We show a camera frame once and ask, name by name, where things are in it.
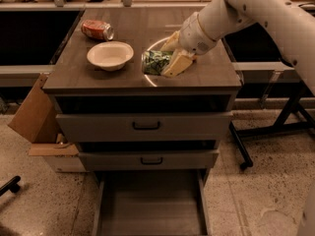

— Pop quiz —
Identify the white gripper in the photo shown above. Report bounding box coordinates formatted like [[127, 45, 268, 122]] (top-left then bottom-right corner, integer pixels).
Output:
[[160, 12, 217, 78]]

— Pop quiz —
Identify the green soda can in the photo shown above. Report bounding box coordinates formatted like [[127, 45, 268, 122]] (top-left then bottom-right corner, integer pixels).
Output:
[[142, 50, 172, 76]]

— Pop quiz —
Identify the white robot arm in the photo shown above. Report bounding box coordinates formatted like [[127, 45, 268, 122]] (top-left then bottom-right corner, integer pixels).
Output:
[[171, 0, 315, 236]]

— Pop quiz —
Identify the top grey drawer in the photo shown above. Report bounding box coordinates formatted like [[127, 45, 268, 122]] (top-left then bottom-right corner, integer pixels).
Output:
[[56, 112, 231, 143]]

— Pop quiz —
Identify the grey drawer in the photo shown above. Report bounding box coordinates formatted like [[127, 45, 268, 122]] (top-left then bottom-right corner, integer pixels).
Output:
[[79, 149, 219, 171], [56, 112, 231, 143]]

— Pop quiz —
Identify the red soda can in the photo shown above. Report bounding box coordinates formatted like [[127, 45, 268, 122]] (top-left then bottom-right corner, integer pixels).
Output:
[[81, 20, 114, 41]]

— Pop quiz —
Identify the grey drawer cabinet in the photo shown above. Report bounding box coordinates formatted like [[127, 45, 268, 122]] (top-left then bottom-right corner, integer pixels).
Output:
[[42, 6, 243, 236]]

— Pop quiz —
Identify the middle grey drawer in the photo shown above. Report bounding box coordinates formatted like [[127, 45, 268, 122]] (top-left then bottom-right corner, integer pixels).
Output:
[[79, 149, 219, 171]]

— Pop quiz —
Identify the bottom open drawer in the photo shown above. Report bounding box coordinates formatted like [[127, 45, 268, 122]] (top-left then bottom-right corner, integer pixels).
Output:
[[92, 170, 211, 236]]

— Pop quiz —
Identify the white paper bowl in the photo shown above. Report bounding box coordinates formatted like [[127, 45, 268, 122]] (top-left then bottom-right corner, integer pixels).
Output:
[[87, 41, 134, 72]]

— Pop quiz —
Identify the black stand with table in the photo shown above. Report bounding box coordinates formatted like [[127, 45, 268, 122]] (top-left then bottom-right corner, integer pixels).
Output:
[[225, 23, 315, 171]]

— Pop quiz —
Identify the brown cardboard box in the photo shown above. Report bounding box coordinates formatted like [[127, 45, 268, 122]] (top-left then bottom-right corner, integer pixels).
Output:
[[7, 73, 87, 173]]

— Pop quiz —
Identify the black chair leg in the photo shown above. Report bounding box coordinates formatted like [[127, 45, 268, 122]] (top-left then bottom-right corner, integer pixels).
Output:
[[0, 176, 21, 197]]

